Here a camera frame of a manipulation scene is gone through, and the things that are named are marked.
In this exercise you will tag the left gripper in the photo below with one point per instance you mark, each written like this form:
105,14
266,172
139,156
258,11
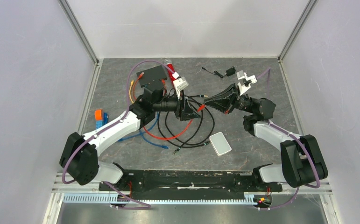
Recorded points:
184,111

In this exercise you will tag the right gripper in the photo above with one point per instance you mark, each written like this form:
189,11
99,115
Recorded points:
224,101

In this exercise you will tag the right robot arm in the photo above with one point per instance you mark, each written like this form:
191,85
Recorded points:
302,163

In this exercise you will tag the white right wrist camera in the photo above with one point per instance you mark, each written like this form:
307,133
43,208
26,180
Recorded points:
245,82

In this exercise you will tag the blue orange toy bricks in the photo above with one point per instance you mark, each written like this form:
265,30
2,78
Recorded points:
101,118

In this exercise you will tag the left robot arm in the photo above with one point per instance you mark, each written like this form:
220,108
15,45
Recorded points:
80,157

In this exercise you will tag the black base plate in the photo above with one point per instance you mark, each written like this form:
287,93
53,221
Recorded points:
150,184

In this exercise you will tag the black cable teal collar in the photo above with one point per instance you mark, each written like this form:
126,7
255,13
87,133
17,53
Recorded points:
207,127
182,144

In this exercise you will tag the black power adapter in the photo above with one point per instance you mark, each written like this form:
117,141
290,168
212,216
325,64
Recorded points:
229,72

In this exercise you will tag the black network switch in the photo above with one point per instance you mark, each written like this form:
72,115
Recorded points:
157,73

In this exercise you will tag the white plastic box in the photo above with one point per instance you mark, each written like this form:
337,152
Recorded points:
220,144

